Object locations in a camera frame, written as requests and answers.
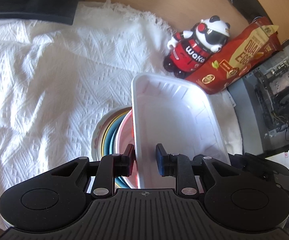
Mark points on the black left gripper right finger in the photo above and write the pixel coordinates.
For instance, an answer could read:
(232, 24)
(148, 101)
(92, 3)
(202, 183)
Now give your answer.
(177, 166)

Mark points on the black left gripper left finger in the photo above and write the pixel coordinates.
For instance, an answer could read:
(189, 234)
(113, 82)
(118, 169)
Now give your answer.
(110, 167)

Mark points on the blue enamel bowl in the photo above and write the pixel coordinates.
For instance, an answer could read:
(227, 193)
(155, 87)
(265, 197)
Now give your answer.
(108, 146)

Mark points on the white foam tray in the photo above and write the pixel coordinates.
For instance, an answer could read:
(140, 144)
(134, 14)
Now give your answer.
(177, 114)

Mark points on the cream yellow-rimmed bowl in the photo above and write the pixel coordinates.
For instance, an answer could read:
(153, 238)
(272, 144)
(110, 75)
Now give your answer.
(110, 129)

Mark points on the floral white plate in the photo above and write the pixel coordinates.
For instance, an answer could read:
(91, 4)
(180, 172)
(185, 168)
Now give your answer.
(101, 128)

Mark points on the pink bowl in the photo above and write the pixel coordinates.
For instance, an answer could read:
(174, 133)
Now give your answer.
(124, 137)

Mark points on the white textured cloth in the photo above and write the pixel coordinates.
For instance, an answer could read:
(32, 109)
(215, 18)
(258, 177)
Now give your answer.
(57, 81)

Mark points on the open computer case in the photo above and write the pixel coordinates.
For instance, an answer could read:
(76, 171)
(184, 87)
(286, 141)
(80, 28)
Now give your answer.
(262, 105)

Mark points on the red panda robot toy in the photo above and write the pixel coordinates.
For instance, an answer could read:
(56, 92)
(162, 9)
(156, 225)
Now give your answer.
(190, 49)

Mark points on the red quail eggs bag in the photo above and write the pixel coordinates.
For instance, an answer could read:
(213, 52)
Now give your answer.
(255, 44)

